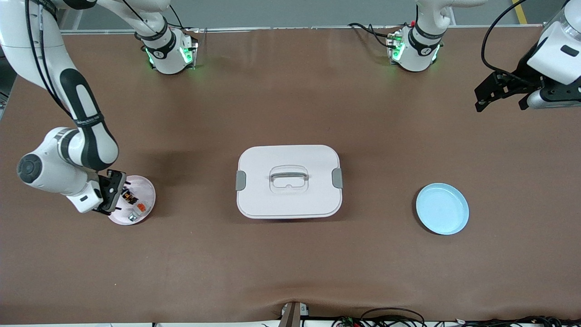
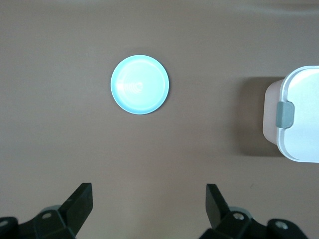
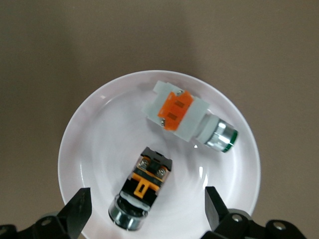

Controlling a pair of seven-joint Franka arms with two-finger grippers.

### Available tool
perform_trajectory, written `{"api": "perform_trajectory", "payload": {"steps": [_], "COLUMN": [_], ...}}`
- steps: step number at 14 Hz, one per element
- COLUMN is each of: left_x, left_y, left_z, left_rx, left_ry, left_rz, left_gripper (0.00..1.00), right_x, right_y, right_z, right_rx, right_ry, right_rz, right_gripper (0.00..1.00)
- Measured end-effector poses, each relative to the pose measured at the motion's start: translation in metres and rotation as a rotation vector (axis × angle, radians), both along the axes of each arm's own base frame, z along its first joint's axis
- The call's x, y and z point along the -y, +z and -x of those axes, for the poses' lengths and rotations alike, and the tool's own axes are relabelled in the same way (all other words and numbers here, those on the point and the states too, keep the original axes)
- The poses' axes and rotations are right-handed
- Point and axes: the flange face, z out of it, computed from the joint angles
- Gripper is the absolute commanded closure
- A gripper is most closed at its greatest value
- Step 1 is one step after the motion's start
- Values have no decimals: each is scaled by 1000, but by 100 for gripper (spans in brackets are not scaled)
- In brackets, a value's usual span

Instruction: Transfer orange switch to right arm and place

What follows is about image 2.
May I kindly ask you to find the light blue round plate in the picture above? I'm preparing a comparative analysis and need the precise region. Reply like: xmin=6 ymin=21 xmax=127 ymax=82
xmin=110 ymin=54 xmax=171 ymax=116

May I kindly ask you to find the white storage box lid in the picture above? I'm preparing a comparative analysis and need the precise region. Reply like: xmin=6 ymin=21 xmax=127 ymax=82
xmin=276 ymin=65 xmax=319 ymax=164

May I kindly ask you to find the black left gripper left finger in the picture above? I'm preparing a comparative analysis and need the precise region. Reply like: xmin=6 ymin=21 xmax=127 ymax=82
xmin=0 ymin=183 xmax=93 ymax=239

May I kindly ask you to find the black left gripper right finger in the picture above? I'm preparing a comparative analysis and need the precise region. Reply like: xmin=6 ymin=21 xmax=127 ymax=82
xmin=200 ymin=183 xmax=309 ymax=239

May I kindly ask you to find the grey box latch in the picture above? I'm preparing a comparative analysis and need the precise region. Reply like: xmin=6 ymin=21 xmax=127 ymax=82
xmin=276 ymin=101 xmax=296 ymax=128

